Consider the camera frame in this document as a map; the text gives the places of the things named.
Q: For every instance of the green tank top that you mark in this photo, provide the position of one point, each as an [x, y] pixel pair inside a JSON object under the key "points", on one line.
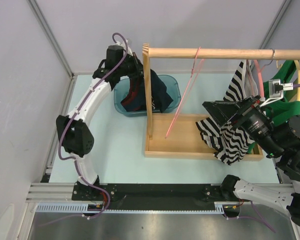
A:
{"points": [[282, 109]]}

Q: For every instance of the navy tank top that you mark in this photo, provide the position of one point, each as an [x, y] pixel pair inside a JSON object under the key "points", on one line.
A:
{"points": [[136, 97]]}

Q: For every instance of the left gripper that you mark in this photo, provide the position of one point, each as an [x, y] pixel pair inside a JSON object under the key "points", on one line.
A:
{"points": [[138, 67]]}

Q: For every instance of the wooden clothes rack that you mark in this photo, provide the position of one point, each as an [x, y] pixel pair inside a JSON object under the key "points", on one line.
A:
{"points": [[185, 142]]}

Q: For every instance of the thin pink wire hanger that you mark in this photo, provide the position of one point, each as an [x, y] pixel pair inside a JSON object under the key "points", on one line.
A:
{"points": [[196, 69]]}

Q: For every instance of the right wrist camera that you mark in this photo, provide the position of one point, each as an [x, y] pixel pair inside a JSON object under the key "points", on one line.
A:
{"points": [[276, 91]]}

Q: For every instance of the thick pink hanger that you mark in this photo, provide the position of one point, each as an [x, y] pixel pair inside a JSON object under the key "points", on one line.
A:
{"points": [[259, 75]]}

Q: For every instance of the striped black white top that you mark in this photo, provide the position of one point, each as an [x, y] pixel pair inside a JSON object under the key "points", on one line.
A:
{"points": [[230, 144]]}

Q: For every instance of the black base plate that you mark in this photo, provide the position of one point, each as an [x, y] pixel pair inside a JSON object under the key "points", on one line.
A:
{"points": [[163, 197]]}

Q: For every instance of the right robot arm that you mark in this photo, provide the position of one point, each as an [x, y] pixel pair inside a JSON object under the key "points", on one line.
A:
{"points": [[282, 141]]}

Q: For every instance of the teal plastic basin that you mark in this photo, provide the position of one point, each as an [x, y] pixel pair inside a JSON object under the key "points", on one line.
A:
{"points": [[121, 90]]}

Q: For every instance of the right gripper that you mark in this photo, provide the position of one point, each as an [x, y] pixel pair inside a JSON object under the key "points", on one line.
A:
{"points": [[221, 110]]}

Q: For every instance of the yellow hanger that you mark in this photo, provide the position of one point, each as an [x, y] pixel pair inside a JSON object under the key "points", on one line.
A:
{"points": [[290, 73]]}

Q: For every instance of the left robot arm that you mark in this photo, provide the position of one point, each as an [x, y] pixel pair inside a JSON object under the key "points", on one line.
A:
{"points": [[74, 135]]}

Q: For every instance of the white cable duct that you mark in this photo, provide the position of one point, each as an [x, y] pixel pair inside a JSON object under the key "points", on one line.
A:
{"points": [[87, 208]]}

